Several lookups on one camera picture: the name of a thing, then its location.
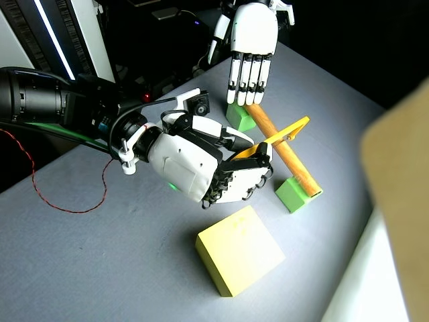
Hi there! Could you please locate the round wooden rod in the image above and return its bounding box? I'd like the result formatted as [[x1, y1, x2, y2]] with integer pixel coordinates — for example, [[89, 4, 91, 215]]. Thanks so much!
[[246, 104, 324, 197]]

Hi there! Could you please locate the tan cardboard panel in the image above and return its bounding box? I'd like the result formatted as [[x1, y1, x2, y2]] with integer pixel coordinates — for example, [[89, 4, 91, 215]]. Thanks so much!
[[360, 76, 429, 322]]

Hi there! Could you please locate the green wooden support block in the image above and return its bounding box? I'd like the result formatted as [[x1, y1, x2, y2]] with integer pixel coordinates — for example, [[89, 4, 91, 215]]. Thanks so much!
[[274, 176, 318, 214], [225, 103, 256, 132]]

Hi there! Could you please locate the black wrist camera white mount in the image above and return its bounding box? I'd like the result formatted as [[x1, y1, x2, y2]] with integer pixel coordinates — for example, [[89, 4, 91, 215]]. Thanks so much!
[[176, 89, 210, 117]]

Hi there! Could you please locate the thin red cable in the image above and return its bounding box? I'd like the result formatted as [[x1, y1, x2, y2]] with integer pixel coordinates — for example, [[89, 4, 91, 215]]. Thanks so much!
[[0, 129, 115, 214]]

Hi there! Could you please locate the white backdrop sheet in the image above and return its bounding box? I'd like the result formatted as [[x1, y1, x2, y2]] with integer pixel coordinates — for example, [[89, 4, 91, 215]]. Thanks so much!
[[321, 207, 412, 322]]

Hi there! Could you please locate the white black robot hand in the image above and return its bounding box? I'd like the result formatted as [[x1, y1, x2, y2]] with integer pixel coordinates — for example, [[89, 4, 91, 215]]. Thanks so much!
[[147, 112, 275, 209], [206, 0, 280, 105]]

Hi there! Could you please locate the white cabinet with light strip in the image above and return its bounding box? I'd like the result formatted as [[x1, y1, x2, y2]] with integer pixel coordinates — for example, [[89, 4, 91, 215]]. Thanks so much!
[[0, 0, 117, 83]]

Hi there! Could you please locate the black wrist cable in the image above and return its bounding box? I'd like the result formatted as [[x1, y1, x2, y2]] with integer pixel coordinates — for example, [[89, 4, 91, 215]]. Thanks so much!
[[109, 97, 178, 152]]

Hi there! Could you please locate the black equipment box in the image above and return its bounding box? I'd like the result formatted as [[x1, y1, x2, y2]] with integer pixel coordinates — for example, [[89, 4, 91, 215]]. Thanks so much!
[[110, 0, 219, 101]]

